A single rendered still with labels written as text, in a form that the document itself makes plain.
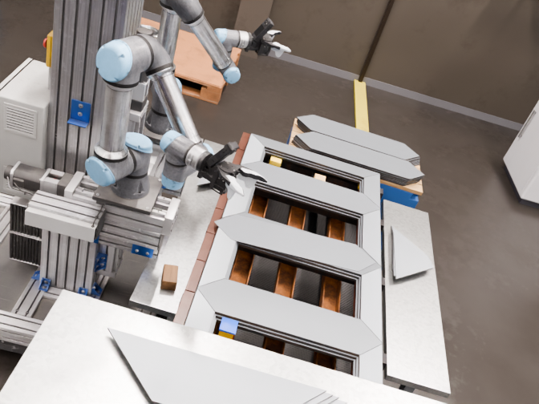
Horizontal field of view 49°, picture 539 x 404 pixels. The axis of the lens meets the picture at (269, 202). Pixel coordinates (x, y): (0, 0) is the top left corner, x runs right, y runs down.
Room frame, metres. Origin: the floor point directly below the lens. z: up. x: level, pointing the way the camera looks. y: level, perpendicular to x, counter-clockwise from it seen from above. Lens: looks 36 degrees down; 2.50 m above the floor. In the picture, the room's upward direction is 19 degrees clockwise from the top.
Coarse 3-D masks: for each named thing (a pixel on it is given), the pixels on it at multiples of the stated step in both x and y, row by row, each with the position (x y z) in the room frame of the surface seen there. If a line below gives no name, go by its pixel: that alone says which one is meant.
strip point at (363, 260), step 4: (356, 244) 2.18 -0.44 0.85; (356, 248) 2.15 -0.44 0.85; (360, 248) 2.16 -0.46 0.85; (356, 252) 2.12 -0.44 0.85; (360, 252) 2.13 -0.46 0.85; (364, 252) 2.14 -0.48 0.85; (360, 256) 2.11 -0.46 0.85; (364, 256) 2.12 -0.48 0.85; (368, 256) 2.13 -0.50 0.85; (360, 260) 2.08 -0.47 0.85; (364, 260) 2.09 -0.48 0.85; (368, 260) 2.10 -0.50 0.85; (372, 260) 2.11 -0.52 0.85; (360, 264) 2.05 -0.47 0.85; (364, 264) 2.06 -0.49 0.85; (368, 264) 2.07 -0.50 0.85; (372, 264) 2.08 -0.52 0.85; (360, 268) 2.03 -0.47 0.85; (364, 268) 2.04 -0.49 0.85
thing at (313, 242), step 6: (306, 234) 2.13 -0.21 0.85; (312, 234) 2.14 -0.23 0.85; (306, 240) 2.09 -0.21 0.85; (312, 240) 2.10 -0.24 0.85; (318, 240) 2.12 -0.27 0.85; (306, 246) 2.05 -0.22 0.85; (312, 246) 2.06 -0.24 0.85; (318, 246) 2.08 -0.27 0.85; (306, 252) 2.01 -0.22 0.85; (312, 252) 2.02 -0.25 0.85; (318, 252) 2.03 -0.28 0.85; (306, 258) 1.97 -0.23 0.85; (312, 258) 1.98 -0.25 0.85; (318, 258) 2.00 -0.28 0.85
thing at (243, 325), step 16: (288, 160) 2.73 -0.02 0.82; (304, 160) 2.75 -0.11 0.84; (352, 176) 2.76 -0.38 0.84; (272, 192) 2.40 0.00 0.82; (288, 192) 2.41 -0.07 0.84; (320, 208) 2.41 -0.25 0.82; (336, 208) 2.42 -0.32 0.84; (272, 256) 1.96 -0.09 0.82; (288, 256) 1.97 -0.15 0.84; (336, 272) 1.98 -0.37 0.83; (352, 272) 1.99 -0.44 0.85; (368, 272) 2.02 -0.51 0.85; (240, 320) 1.52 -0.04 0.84; (272, 336) 1.51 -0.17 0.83; (288, 336) 1.53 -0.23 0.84; (320, 352) 1.52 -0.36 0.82; (336, 352) 1.53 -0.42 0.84; (352, 368) 1.50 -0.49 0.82
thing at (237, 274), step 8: (256, 200) 2.48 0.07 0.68; (264, 200) 2.51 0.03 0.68; (256, 208) 2.42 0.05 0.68; (264, 208) 2.44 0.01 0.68; (264, 216) 2.32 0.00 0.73; (240, 256) 2.04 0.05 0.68; (248, 256) 2.06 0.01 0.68; (240, 264) 1.99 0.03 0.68; (248, 264) 2.01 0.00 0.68; (232, 272) 1.88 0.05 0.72; (240, 272) 1.94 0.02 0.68; (248, 272) 1.96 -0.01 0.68; (232, 280) 1.88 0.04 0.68; (240, 280) 1.89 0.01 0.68; (248, 280) 1.86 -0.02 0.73; (216, 328) 1.55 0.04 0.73
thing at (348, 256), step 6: (342, 246) 2.13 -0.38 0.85; (348, 246) 2.15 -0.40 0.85; (354, 246) 2.16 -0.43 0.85; (342, 252) 2.09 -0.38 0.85; (348, 252) 2.10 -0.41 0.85; (354, 252) 2.12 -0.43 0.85; (342, 258) 2.05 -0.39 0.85; (348, 258) 2.06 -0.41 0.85; (354, 258) 2.08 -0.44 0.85; (342, 264) 2.02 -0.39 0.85; (348, 264) 2.03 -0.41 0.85; (354, 264) 2.04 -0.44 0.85; (354, 270) 2.00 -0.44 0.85
